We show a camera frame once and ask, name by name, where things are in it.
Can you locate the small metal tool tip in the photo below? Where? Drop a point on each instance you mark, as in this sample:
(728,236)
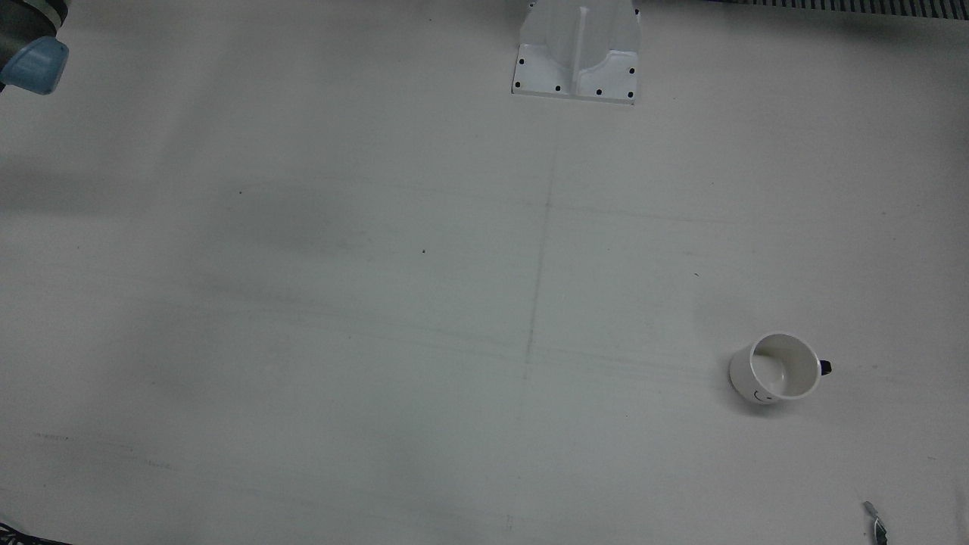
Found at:
(878,524)

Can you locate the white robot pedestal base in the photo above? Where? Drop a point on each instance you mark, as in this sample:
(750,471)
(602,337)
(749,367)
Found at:
(575,53)

